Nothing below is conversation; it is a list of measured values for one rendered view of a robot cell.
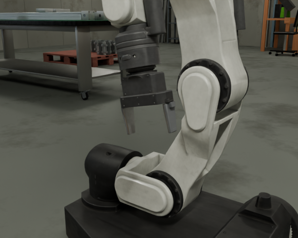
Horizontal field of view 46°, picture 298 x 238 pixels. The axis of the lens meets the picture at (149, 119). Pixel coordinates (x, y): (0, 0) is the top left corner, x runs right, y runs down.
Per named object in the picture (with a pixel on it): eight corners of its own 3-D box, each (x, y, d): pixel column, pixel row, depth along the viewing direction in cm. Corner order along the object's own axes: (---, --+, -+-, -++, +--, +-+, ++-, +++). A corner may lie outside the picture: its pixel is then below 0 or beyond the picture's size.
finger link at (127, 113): (136, 131, 79) (132, 104, 79) (128, 135, 77) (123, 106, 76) (131, 131, 80) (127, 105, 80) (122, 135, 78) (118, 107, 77)
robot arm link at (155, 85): (109, 110, 74) (100, 53, 73) (137, 103, 82) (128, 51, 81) (159, 105, 67) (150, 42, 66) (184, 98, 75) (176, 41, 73)
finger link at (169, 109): (166, 133, 71) (162, 103, 70) (175, 130, 74) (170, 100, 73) (173, 133, 70) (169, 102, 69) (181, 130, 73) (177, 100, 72)
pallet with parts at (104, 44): (130, 62, 636) (129, 40, 626) (95, 67, 564) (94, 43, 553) (77, 57, 708) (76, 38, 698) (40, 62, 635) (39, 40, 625)
